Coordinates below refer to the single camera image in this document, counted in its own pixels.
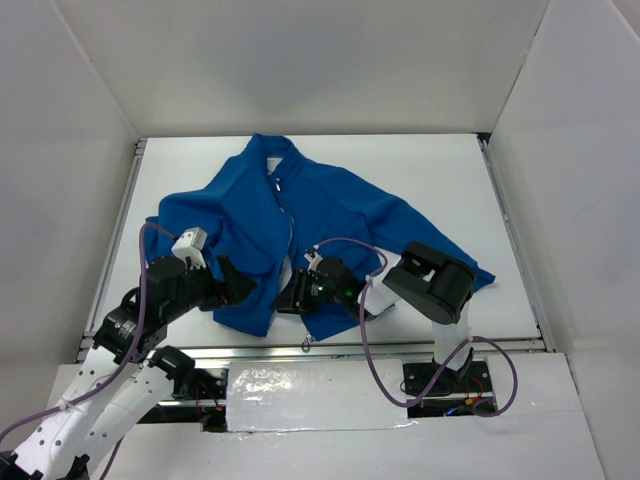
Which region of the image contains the blue zip-up fleece jacket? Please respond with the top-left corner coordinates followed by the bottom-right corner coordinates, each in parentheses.
top-left (148, 134), bottom-right (495, 337)

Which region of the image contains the silver zipper pull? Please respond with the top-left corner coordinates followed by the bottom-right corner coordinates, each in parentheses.
top-left (301, 332), bottom-right (314, 353)

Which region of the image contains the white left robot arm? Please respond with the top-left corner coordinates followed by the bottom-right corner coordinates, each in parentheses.
top-left (1, 255), bottom-right (256, 479)

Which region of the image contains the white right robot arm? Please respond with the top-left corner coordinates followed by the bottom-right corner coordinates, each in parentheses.
top-left (271, 241), bottom-right (476, 393)

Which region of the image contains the white foil-taped front panel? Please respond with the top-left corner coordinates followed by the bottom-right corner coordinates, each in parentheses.
top-left (226, 360), bottom-right (411, 433)

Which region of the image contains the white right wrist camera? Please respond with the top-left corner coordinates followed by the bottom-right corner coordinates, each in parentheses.
top-left (304, 245), bottom-right (323, 272)

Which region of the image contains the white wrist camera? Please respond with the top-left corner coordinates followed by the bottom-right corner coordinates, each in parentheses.
top-left (171, 227), bottom-right (207, 269)
top-left (304, 245), bottom-right (323, 272)

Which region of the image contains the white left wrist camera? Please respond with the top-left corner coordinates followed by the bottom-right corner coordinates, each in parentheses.
top-left (171, 227), bottom-right (207, 269)

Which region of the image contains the aluminium front rail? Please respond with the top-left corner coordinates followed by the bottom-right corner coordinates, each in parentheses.
top-left (74, 337), bottom-right (547, 364)

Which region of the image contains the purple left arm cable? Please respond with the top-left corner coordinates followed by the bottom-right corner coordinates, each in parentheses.
top-left (0, 222), bottom-right (177, 480)

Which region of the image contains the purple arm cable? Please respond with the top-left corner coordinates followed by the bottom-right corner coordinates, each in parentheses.
top-left (312, 237), bottom-right (519, 417)
top-left (0, 222), bottom-right (177, 480)

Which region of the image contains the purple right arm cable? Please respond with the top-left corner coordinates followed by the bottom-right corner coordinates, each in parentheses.
top-left (312, 237), bottom-right (519, 417)

